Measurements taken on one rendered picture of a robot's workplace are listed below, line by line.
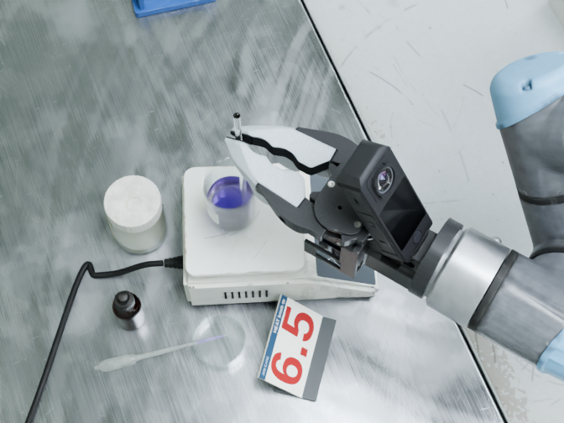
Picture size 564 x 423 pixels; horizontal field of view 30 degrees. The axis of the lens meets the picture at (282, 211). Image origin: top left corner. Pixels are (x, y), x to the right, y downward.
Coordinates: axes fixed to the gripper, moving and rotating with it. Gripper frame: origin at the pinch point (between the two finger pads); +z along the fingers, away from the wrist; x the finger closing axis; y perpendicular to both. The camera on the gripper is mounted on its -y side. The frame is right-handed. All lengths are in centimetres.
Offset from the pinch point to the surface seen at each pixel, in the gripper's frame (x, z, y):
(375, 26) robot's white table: 32.1, 2.9, 26.0
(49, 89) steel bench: 4.4, 30.6, 25.6
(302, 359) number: -7.7, -11.3, 24.9
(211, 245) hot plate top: -4.5, 1.5, 17.2
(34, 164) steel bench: -4.3, 26.0, 25.7
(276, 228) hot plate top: 0.5, -3.1, 17.2
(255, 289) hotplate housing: -5.0, -4.1, 20.8
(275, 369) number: -10.5, -9.9, 23.0
